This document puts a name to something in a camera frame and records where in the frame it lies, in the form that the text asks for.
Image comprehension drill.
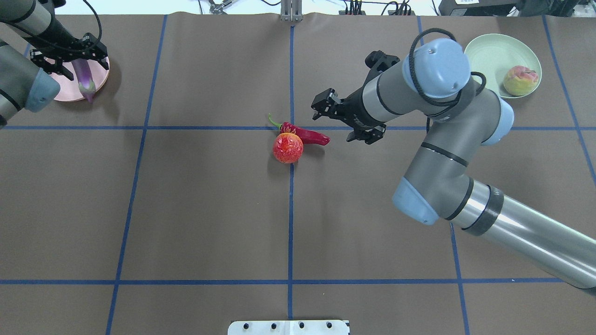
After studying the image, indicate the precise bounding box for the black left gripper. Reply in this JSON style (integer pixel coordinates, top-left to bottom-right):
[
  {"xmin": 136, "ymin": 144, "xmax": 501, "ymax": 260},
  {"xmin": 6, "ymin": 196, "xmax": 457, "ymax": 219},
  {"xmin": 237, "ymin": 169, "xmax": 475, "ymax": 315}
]
[{"xmin": 31, "ymin": 33, "xmax": 110, "ymax": 81}]

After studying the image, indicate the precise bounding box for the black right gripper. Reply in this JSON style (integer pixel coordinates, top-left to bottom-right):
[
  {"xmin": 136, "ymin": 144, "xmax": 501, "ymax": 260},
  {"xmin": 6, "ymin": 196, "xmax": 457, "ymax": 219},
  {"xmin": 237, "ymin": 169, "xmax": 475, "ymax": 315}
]
[{"xmin": 311, "ymin": 88, "xmax": 386, "ymax": 145}]

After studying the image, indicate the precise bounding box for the purple eggplant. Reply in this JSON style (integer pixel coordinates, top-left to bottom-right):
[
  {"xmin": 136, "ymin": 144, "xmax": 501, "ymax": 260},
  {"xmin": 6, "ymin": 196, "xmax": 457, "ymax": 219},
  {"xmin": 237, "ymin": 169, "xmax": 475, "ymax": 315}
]
[{"xmin": 71, "ymin": 59, "xmax": 96, "ymax": 103}]

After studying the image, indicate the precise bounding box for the yellow-pink peach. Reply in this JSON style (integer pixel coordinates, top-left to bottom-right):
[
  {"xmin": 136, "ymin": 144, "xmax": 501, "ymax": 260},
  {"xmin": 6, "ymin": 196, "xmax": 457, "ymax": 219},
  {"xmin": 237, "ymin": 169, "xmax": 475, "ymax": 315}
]
[{"xmin": 503, "ymin": 66, "xmax": 540, "ymax": 97}]

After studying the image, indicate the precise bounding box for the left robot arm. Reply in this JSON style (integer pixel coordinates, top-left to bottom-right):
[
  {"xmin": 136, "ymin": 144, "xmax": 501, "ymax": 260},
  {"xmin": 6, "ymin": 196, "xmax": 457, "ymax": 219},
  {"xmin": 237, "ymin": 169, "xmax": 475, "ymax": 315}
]
[{"xmin": 0, "ymin": 0, "xmax": 110, "ymax": 127}]

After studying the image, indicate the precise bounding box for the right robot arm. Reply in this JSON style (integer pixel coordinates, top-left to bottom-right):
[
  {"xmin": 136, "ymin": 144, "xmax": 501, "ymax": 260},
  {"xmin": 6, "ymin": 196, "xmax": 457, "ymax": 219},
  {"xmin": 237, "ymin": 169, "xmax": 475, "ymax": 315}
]
[{"xmin": 311, "ymin": 37, "xmax": 596, "ymax": 295}]

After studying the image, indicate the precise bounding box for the pink plate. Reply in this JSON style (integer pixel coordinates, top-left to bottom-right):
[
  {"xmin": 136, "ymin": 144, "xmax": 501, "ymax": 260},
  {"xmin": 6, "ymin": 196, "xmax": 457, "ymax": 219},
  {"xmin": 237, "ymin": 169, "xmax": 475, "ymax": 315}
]
[{"xmin": 50, "ymin": 60, "xmax": 110, "ymax": 103}]

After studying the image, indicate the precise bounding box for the red chili pepper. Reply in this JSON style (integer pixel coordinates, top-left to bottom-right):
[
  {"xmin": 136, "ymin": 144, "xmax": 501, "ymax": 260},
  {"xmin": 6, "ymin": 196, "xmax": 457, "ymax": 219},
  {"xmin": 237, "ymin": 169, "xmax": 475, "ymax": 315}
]
[{"xmin": 268, "ymin": 113, "xmax": 331, "ymax": 146}]

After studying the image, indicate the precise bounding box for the red-orange pomegranate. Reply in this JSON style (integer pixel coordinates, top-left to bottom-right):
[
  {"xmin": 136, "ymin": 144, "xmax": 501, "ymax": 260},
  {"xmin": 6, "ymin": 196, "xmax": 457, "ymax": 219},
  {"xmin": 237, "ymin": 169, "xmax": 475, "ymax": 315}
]
[{"xmin": 272, "ymin": 132, "xmax": 304, "ymax": 164}]

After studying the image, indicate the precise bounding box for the light green plate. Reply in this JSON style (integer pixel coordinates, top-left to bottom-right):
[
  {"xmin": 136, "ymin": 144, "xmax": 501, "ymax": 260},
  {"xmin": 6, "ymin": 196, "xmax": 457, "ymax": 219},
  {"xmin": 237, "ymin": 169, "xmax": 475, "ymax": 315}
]
[{"xmin": 465, "ymin": 33, "xmax": 542, "ymax": 98}]

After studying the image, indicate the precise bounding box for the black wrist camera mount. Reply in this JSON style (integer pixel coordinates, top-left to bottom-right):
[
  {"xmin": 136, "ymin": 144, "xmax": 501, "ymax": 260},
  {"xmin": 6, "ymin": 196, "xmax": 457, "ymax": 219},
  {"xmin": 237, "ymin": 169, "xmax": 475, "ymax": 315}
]
[{"xmin": 365, "ymin": 50, "xmax": 401, "ymax": 76}]

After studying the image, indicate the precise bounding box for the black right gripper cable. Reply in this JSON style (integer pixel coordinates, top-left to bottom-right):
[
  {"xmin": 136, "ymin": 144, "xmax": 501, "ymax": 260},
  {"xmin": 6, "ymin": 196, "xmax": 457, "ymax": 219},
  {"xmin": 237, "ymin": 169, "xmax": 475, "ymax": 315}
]
[{"xmin": 408, "ymin": 27, "xmax": 488, "ymax": 135}]

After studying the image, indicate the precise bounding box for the aluminium frame post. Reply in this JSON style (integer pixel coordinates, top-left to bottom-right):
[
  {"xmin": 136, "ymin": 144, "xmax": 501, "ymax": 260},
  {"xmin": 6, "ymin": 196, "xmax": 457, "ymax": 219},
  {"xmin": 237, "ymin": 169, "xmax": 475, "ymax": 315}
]
[{"xmin": 279, "ymin": 0, "xmax": 304, "ymax": 23}]

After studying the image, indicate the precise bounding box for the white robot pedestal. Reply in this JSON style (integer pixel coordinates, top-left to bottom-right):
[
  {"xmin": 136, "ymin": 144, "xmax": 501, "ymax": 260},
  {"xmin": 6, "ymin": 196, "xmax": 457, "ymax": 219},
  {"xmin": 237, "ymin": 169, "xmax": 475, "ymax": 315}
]
[{"xmin": 227, "ymin": 320, "xmax": 351, "ymax": 335}]

